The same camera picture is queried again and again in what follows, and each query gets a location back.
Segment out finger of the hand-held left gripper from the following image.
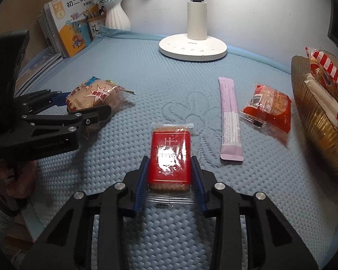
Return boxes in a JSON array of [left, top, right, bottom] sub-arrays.
[[20, 105, 112, 140], [14, 89, 74, 110]]

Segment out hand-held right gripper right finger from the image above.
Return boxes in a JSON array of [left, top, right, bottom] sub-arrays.
[[189, 156, 319, 270]]

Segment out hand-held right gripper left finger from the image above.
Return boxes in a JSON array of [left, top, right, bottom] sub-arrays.
[[20, 156, 150, 270]]

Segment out red star label snack packet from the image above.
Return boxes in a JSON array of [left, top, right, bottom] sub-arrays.
[[65, 76, 136, 134]]

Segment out red biscuit packet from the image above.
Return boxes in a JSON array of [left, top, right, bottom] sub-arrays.
[[146, 122, 195, 205]]

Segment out pink stick packet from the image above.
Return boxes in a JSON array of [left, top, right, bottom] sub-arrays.
[[218, 76, 244, 162]]

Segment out orange red bread packet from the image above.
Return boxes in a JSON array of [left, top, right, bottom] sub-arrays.
[[239, 84, 292, 144]]

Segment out gold ribbed basket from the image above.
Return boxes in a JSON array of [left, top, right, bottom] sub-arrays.
[[291, 56, 338, 192]]

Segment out large beige snack packet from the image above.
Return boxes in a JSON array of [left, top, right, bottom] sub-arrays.
[[304, 73, 338, 113]]

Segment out red white striped snack packet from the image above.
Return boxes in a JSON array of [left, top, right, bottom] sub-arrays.
[[304, 46, 338, 96]]

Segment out person's left hand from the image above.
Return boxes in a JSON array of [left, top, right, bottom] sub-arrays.
[[0, 159, 37, 200]]

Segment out blue cover flat book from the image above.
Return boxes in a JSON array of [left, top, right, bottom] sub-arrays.
[[20, 48, 63, 82]]

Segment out spiral bound notebook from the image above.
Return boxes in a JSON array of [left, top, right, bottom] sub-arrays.
[[38, 7, 57, 54]]

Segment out yellow and white textbook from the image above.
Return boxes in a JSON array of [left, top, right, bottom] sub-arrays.
[[52, 0, 100, 57]]

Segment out blue textured mat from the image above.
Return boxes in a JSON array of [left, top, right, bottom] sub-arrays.
[[15, 25, 338, 270]]

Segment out brown pen holder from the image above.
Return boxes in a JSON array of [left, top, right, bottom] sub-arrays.
[[88, 6, 106, 40]]

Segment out white ribbed vase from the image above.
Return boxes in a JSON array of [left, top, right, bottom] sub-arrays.
[[104, 0, 131, 31]]

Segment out white desk lamp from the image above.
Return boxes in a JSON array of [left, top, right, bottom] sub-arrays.
[[158, 0, 228, 61]]

